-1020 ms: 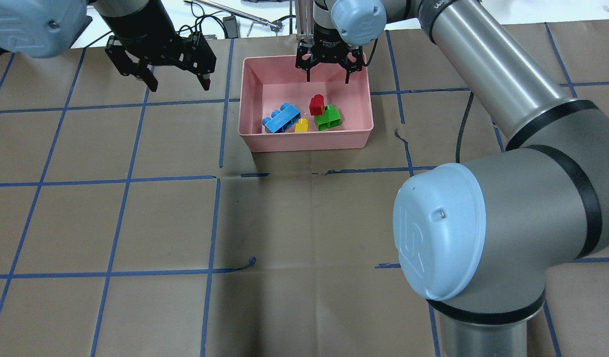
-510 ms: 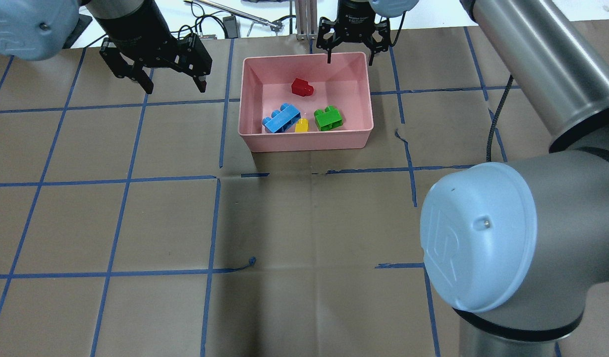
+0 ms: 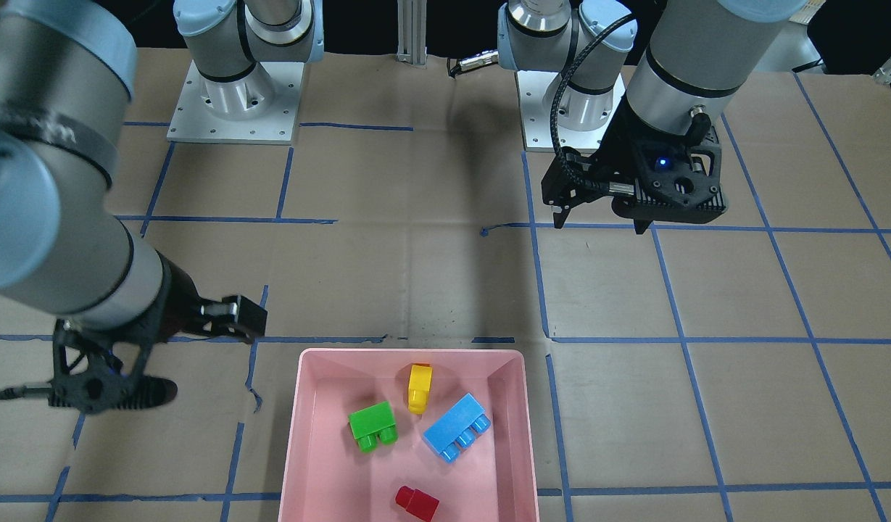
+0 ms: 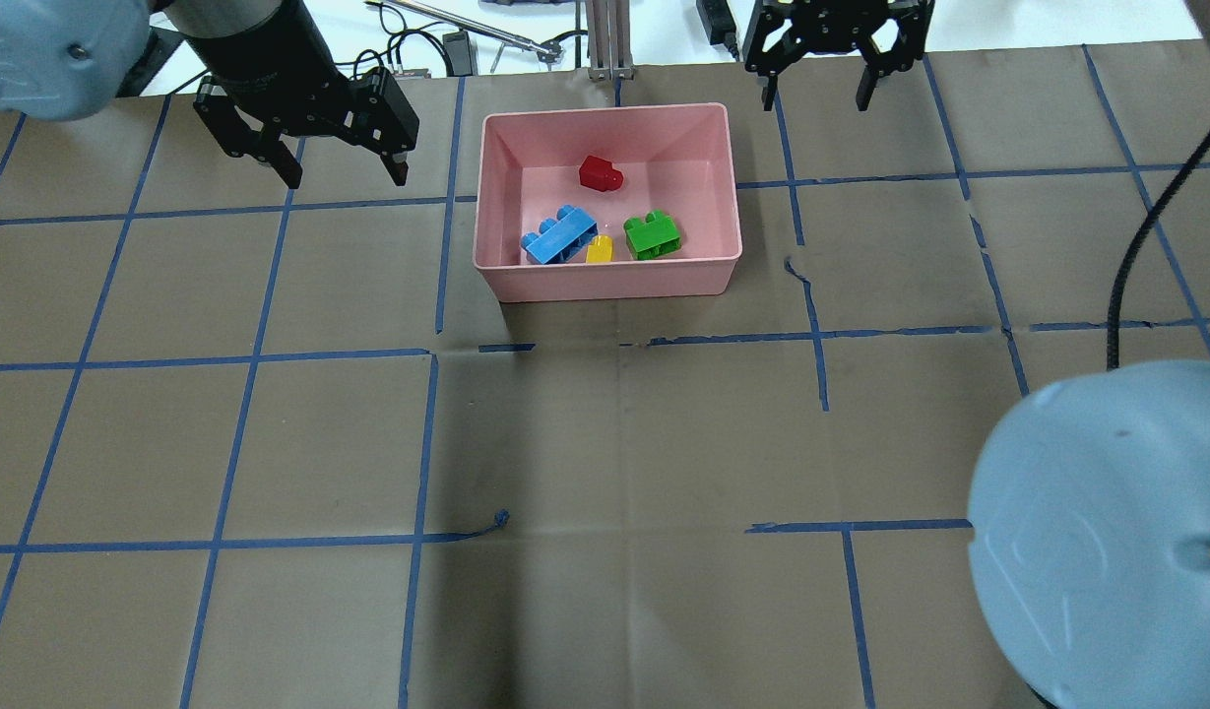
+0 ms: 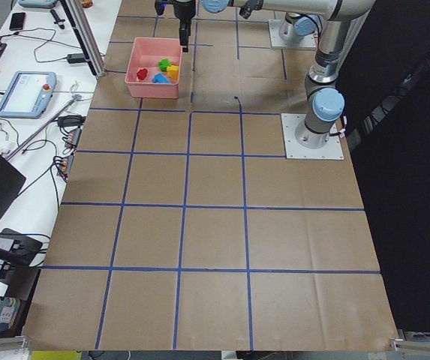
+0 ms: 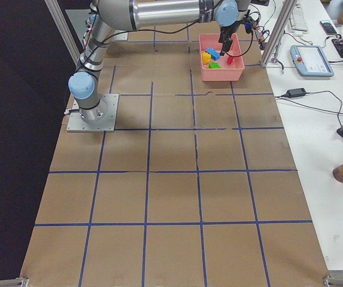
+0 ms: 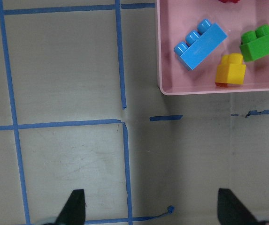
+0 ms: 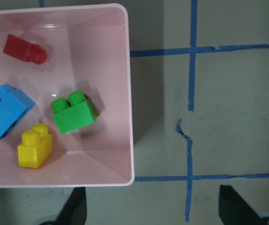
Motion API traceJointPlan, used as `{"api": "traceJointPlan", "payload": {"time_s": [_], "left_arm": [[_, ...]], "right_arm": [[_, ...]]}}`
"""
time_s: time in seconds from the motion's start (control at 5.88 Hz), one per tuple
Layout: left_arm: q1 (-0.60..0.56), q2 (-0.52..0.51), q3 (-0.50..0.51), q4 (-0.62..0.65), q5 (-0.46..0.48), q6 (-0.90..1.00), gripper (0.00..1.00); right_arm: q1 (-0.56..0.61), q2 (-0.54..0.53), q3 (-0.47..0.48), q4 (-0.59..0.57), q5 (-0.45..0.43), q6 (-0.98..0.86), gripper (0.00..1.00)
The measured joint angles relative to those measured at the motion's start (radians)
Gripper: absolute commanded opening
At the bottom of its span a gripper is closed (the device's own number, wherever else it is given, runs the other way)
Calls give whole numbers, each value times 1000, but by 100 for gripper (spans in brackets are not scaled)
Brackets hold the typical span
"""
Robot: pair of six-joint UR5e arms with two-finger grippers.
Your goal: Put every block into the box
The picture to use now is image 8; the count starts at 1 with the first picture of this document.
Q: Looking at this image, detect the pink plastic box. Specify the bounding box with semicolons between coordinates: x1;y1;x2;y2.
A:
0;3;134;188

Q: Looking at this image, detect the yellow toy block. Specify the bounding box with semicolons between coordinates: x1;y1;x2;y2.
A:
17;123;53;169

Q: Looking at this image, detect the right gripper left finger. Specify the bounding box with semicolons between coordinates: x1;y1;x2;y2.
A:
54;187;87;225

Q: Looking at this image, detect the blue toy block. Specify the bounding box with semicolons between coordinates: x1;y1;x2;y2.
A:
0;84;35;139

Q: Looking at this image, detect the red toy block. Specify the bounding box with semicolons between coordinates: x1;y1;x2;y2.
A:
3;34;47;65

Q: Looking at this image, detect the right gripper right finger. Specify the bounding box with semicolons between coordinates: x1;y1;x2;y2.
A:
218;185;265;225

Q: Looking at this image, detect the green toy block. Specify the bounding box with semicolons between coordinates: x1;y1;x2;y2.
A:
51;90;99;135

